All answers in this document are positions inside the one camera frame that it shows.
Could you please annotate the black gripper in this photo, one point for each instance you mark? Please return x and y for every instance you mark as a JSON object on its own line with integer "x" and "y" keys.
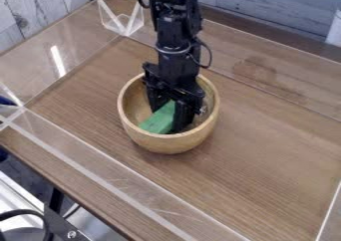
{"x": 171, "y": 81}

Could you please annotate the green rectangular block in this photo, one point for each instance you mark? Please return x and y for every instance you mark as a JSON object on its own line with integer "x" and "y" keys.
{"x": 159, "y": 122}

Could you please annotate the brown wooden bowl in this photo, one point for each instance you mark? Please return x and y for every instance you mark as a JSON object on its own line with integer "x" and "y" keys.
{"x": 133, "y": 111}

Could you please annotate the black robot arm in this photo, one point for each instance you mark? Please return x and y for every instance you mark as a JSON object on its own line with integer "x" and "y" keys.
{"x": 177, "y": 23}

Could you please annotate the blue object left edge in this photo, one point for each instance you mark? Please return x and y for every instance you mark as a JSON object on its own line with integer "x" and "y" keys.
{"x": 6, "y": 102}

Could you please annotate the clear acrylic tray wall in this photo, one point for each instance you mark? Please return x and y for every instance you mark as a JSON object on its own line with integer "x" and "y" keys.
{"x": 259, "y": 182}

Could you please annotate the black metal bracket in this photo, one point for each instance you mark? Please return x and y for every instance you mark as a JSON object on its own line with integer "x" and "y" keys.
{"x": 61, "y": 230}

